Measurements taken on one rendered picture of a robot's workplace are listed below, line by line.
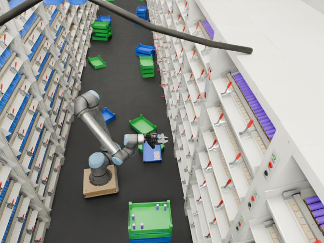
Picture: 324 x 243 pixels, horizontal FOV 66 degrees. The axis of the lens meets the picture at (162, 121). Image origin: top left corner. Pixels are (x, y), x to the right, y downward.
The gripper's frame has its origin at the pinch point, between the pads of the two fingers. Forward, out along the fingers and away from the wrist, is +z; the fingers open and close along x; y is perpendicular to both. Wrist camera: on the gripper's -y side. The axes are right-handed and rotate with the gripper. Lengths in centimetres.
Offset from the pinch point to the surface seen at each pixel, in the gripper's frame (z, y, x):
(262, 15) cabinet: 41, 114, -18
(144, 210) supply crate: -22, -16, -57
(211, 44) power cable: 1, 117, -61
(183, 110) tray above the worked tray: 18.7, 10.2, 28.0
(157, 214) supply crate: -13, -15, -60
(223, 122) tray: 19, 70, -55
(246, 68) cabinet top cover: 12, 113, -71
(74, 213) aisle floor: -85, -66, -28
